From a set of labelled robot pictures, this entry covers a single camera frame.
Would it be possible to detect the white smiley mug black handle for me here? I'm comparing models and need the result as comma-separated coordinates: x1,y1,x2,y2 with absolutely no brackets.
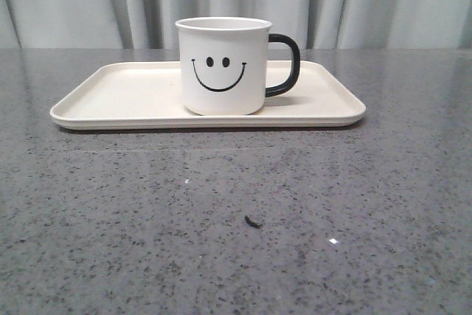
176,17,301,116

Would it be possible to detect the small dark debris speck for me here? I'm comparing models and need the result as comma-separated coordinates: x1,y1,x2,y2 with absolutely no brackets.
244,215,263,229

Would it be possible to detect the grey pleated curtain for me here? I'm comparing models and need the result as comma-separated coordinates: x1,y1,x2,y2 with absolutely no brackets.
1,0,471,49

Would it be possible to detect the cream rectangular plastic tray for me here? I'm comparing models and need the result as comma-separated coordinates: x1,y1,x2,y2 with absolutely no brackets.
50,60,367,131

